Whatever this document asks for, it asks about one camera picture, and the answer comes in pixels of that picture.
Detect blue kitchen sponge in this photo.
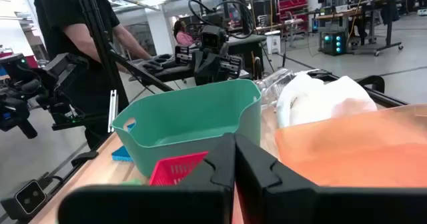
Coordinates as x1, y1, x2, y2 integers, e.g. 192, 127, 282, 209
111, 122, 136, 163

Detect black table-level camera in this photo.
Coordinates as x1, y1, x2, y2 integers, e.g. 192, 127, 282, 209
0, 179, 49, 222

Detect clear spray bottle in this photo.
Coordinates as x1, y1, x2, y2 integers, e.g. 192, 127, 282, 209
255, 68, 296, 107

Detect white cloth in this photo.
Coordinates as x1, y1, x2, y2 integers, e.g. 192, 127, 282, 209
276, 72, 378, 128

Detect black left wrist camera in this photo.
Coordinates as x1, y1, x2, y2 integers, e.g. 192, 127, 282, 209
201, 25, 228, 50

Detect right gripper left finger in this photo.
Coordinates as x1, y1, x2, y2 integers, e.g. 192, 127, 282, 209
58, 133, 236, 224

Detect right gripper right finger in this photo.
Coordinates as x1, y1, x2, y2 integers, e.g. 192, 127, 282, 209
235, 133, 427, 224

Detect computer tower blue lights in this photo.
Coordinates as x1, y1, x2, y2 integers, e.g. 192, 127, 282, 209
322, 30, 348, 56

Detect black side table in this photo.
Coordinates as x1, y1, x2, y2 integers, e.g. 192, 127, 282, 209
228, 33, 268, 81

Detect red storage shelf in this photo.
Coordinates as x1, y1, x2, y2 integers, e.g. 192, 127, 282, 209
276, 0, 310, 31

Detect silver aluminium bracket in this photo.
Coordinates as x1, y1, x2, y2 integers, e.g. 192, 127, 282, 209
107, 89, 119, 133

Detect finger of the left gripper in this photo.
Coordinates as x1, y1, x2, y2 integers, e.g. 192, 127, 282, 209
194, 52, 214, 85
213, 52, 233, 82

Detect teal plastic bin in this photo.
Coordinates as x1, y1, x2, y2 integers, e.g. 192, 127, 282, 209
111, 79, 263, 178

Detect orange plastic tray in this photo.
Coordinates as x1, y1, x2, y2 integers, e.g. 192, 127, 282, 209
275, 103, 427, 188

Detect black robot equipment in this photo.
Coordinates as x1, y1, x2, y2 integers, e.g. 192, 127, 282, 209
0, 53, 111, 140

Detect white waste bin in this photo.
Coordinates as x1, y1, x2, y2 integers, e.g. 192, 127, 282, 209
265, 30, 282, 55

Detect wooden top office desk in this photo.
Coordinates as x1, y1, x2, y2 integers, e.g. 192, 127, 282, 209
315, 0, 404, 57

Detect red plastic basket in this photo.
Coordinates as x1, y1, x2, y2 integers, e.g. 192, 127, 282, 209
149, 151, 209, 187

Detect person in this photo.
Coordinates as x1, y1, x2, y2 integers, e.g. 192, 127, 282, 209
33, 0, 154, 150
173, 19, 195, 47

